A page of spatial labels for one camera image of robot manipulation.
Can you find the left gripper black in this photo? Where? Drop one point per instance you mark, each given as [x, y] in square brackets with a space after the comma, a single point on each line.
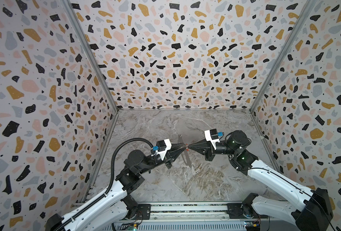
[171, 157]

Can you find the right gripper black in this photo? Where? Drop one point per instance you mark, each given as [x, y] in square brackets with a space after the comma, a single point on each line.
[209, 150]

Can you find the metal keyring plate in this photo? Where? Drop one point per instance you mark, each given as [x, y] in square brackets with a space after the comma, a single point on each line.
[185, 154]

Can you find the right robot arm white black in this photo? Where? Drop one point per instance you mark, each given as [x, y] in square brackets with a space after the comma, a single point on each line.
[307, 209]

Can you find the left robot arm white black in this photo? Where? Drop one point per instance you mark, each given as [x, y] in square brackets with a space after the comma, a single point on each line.
[115, 202]

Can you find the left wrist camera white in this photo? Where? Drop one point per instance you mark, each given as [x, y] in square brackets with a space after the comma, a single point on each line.
[161, 148]

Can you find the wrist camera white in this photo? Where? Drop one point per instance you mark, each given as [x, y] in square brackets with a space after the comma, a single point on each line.
[161, 148]
[213, 136]

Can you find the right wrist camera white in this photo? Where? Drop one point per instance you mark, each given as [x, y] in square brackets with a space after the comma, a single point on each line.
[213, 136]

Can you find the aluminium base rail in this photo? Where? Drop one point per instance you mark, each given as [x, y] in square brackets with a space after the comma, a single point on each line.
[166, 212]

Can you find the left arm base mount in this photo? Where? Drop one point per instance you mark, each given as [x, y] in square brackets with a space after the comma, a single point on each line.
[133, 209]

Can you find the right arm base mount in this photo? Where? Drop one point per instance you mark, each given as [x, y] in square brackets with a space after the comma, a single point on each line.
[244, 209]

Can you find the perforated cable tray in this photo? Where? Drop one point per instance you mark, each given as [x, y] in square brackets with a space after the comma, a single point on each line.
[185, 226]

